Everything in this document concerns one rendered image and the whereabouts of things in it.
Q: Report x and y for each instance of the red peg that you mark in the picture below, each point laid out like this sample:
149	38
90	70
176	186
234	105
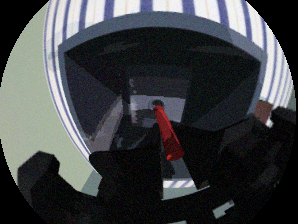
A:
173	149

